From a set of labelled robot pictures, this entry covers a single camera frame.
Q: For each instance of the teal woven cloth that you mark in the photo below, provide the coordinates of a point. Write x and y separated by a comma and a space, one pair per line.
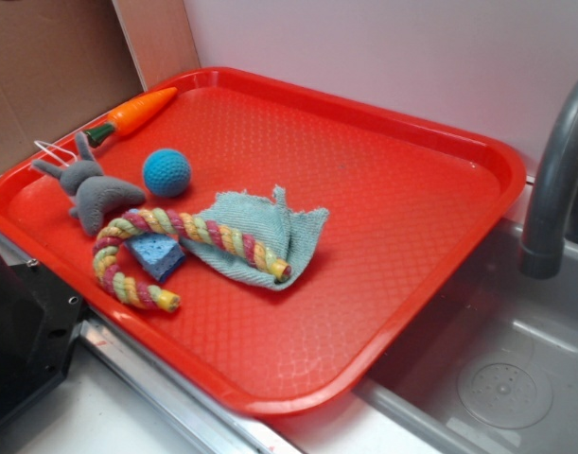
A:
292, 236

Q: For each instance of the brown cardboard panel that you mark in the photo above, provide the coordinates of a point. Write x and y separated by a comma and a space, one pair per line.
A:
63, 63

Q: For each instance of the grey sink faucet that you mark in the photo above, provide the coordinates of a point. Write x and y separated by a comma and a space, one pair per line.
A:
552, 214

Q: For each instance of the blue textured ball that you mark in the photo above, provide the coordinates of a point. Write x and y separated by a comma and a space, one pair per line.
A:
166, 173

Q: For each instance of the blue sponge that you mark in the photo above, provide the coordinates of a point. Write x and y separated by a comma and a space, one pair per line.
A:
155, 250

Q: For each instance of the multicolored braided rope toy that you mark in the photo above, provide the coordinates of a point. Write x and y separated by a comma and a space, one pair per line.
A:
131, 292

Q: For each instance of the orange toy carrot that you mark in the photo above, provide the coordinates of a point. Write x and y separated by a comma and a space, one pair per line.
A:
130, 116

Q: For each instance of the grey plastic sink basin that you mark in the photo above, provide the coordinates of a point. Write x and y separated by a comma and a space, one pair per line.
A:
490, 364

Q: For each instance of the red plastic tray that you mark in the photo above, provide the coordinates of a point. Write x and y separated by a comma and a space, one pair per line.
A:
408, 199

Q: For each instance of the grey plush bunny toy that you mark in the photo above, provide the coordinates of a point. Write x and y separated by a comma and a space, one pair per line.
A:
93, 193

